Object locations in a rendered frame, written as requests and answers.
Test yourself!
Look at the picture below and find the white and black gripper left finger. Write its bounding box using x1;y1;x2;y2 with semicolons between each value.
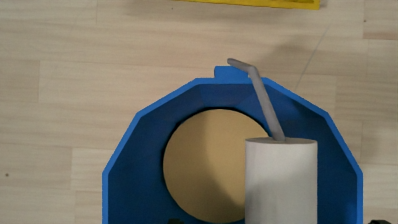
167;218;184;224

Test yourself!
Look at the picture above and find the blue bucket with white handle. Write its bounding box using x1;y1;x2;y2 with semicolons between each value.
102;57;363;224

